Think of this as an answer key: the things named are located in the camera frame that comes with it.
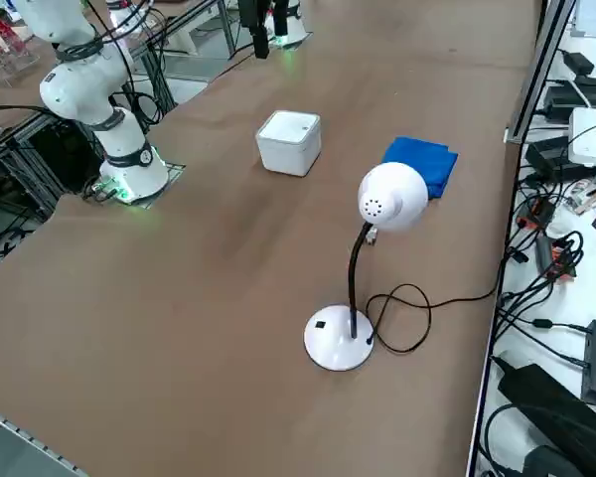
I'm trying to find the white desk lamp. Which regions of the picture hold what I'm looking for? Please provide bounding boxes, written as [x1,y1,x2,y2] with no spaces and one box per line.
[303,161,431,374]

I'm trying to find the black lamp power cable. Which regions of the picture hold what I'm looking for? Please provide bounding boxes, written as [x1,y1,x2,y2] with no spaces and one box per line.
[365,257,509,356]

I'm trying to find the black box with red connectors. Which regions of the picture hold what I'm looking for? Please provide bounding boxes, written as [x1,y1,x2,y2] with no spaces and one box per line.
[518,197,558,231]

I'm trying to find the long black power adapter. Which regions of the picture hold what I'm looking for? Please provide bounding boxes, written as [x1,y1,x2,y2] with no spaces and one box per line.
[542,83,596,121]

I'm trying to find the black bag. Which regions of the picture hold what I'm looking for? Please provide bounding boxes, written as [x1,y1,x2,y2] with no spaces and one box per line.
[491,354,596,477]

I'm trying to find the aluminium profile post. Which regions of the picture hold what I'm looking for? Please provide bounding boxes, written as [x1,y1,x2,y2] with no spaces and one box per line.
[503,0,578,146]

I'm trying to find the white cube box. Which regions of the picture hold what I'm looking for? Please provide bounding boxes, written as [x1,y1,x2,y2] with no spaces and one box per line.
[254,109,323,180]

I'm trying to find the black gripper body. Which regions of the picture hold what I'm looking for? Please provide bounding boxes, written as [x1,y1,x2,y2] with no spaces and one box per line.
[237,0,269,29]

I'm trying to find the clear acrylic rack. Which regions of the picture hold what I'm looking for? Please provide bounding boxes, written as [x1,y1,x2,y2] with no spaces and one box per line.
[0,8,42,86]

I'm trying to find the small black power adapter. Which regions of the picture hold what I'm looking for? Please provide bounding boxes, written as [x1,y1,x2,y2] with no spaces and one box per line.
[560,49,596,77]

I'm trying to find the white power strip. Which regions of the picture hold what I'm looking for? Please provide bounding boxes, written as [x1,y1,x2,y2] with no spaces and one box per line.
[566,105,596,168]

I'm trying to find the blue folded cloth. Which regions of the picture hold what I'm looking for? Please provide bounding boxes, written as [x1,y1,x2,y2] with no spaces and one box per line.
[380,135,460,202]

